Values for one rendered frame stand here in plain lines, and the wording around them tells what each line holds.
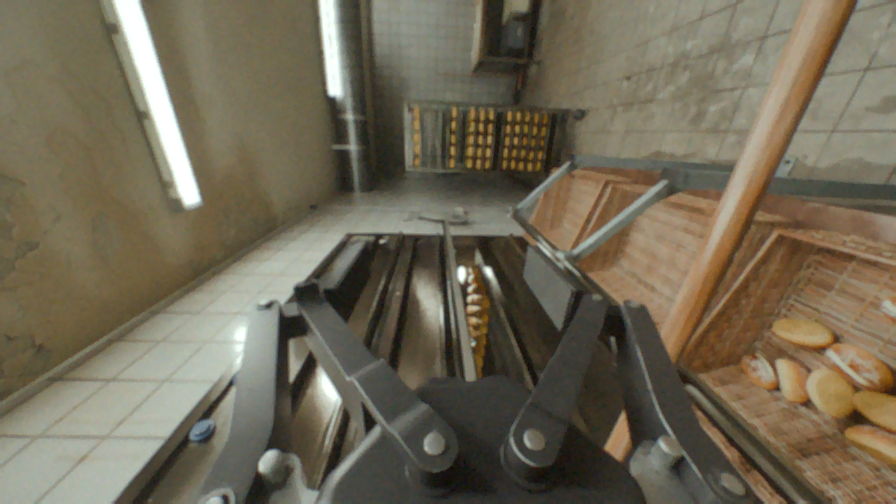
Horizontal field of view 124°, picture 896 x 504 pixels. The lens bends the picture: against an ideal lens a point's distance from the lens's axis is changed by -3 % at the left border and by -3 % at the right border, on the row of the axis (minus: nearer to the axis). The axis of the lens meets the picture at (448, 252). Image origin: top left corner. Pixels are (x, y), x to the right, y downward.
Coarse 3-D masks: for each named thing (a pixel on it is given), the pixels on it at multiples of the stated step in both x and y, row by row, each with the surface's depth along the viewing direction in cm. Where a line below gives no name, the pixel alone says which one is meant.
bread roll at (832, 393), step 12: (816, 372) 54; (828, 372) 53; (816, 384) 53; (828, 384) 52; (840, 384) 51; (816, 396) 53; (828, 396) 52; (840, 396) 51; (828, 408) 52; (840, 408) 51; (852, 408) 50
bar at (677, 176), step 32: (576, 160) 102; (608, 160) 103; (640, 160) 103; (672, 192) 61; (768, 192) 61; (800, 192) 61; (832, 192) 61; (864, 192) 62; (608, 224) 64; (576, 256) 66; (704, 384) 31; (704, 416) 30; (736, 416) 28; (736, 448) 26; (768, 448) 24; (768, 480) 23; (800, 480) 22
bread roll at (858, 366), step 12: (828, 348) 53; (840, 348) 51; (852, 348) 50; (828, 360) 53; (840, 360) 50; (852, 360) 49; (864, 360) 48; (876, 360) 48; (840, 372) 51; (852, 372) 49; (864, 372) 48; (876, 372) 47; (888, 372) 46; (864, 384) 48; (876, 384) 47; (888, 384) 46
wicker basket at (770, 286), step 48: (768, 240) 56; (816, 240) 49; (864, 240) 50; (768, 288) 61; (816, 288) 58; (864, 288) 51; (720, 336) 67; (768, 336) 67; (864, 336) 51; (720, 384) 68; (768, 432) 55; (816, 432) 53; (816, 480) 47; (864, 480) 45
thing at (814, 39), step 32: (832, 0) 18; (800, 32) 20; (832, 32) 19; (800, 64) 20; (768, 96) 22; (800, 96) 20; (768, 128) 22; (768, 160) 22; (736, 192) 25; (736, 224) 25; (704, 256) 28; (704, 288) 28; (672, 320) 31; (672, 352) 32; (608, 448) 41
